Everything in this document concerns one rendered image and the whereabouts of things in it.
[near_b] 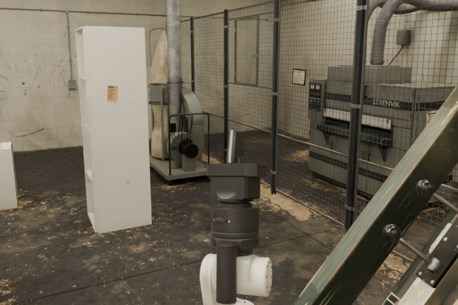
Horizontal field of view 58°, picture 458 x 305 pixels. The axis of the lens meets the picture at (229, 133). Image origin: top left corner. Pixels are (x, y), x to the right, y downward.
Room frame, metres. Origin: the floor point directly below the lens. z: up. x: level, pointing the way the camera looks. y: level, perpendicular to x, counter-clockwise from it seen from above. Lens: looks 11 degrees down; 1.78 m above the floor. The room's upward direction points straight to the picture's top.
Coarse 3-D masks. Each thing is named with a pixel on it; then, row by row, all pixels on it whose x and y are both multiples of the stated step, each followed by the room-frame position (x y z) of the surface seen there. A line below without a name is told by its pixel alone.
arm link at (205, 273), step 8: (208, 256) 0.69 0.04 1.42; (208, 264) 0.67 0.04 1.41; (200, 272) 0.67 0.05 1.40; (208, 272) 0.66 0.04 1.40; (200, 280) 0.67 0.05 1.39; (208, 280) 0.66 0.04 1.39; (208, 288) 0.66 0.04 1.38; (208, 296) 0.66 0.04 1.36; (208, 304) 0.66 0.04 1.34; (216, 304) 0.67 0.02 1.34; (224, 304) 0.69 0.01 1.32; (232, 304) 0.70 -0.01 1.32; (240, 304) 0.70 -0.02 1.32; (248, 304) 0.70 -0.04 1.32
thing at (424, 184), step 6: (420, 180) 0.84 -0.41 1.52; (426, 180) 0.83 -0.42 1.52; (420, 186) 0.83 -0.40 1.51; (426, 186) 0.82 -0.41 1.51; (432, 186) 0.82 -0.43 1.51; (420, 192) 0.83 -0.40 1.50; (426, 192) 0.82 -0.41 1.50; (432, 192) 0.82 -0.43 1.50; (438, 198) 0.82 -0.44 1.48; (444, 204) 0.82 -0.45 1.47; (450, 204) 0.82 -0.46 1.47; (456, 210) 0.81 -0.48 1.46
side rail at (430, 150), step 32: (448, 96) 1.12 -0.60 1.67; (448, 128) 1.05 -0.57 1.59; (416, 160) 1.04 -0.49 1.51; (448, 160) 1.06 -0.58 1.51; (384, 192) 1.04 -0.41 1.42; (416, 192) 1.03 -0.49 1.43; (352, 224) 1.04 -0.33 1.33; (384, 224) 1.00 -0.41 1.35; (352, 256) 0.98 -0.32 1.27; (384, 256) 1.01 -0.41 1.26; (320, 288) 0.96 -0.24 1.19; (352, 288) 0.98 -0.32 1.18
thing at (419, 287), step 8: (456, 264) 0.77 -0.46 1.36; (448, 272) 0.77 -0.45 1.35; (456, 272) 0.77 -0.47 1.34; (416, 280) 0.80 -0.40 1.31; (448, 280) 0.77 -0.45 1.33; (456, 280) 0.77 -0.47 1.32; (416, 288) 0.79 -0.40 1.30; (424, 288) 0.77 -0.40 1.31; (432, 288) 0.76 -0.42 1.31; (440, 288) 0.76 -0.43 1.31; (448, 288) 0.77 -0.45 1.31; (408, 296) 0.79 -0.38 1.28; (416, 296) 0.77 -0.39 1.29; (424, 296) 0.76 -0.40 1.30; (432, 296) 0.76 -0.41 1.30; (440, 296) 0.76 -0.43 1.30; (400, 304) 0.78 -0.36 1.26; (408, 304) 0.77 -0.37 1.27; (416, 304) 0.76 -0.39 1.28; (424, 304) 0.75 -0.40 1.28; (432, 304) 0.76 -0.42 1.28; (440, 304) 0.76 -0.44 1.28
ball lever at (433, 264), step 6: (384, 228) 0.82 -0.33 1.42; (390, 228) 0.81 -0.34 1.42; (396, 228) 0.81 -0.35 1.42; (384, 234) 0.81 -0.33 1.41; (390, 234) 0.80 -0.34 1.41; (396, 234) 0.80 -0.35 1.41; (390, 240) 0.80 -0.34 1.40; (396, 240) 0.80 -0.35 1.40; (402, 240) 0.80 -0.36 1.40; (408, 246) 0.80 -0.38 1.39; (414, 252) 0.79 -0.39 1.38; (420, 252) 0.79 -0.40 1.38; (426, 258) 0.79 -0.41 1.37; (432, 258) 0.79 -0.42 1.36; (432, 264) 0.78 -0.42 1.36; (438, 264) 0.78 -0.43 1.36; (432, 270) 0.78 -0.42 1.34
